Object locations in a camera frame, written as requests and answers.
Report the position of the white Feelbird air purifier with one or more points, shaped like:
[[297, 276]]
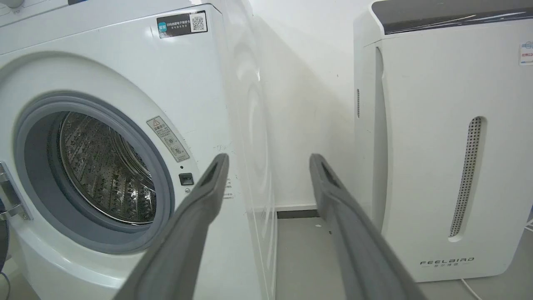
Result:
[[437, 137]]

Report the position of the white front-load washing machine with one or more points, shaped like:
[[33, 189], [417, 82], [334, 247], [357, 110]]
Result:
[[137, 83]]

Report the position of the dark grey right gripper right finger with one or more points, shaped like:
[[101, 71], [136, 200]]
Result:
[[362, 250]]

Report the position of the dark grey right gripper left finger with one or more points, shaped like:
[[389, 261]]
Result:
[[183, 250]]

